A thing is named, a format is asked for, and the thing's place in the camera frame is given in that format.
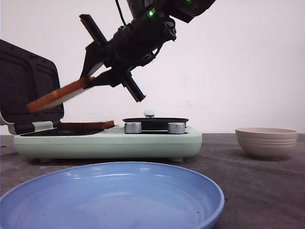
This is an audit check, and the silver control knob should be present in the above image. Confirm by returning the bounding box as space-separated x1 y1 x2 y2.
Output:
168 122 185 135
124 122 142 134

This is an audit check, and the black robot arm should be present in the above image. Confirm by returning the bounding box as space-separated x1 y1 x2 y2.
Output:
80 0 214 102

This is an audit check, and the white bread slice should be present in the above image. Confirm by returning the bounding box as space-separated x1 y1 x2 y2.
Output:
57 120 114 130
27 77 95 113

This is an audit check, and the black frying pan mint handle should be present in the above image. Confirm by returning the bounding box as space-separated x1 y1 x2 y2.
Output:
123 115 189 131

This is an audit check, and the right silver control knob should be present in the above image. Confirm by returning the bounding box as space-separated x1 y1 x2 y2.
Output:
168 122 185 135

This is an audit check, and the left silver control knob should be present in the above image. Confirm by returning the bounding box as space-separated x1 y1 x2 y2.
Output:
124 122 142 134

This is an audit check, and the cream ribbed bowl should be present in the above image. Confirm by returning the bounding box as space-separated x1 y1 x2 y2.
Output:
235 127 298 159

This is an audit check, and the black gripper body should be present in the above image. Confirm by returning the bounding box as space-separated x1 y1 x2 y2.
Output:
80 14 176 102

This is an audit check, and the mint green breakfast maker base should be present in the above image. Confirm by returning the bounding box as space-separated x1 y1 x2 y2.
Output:
14 126 203 162

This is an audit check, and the blue plate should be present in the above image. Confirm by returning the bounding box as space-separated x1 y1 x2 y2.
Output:
0 162 225 229

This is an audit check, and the breakfast maker hinged lid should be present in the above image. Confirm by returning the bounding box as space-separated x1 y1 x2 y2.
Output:
0 40 64 135

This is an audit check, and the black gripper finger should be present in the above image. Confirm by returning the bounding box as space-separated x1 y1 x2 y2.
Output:
80 42 106 78
84 69 119 89

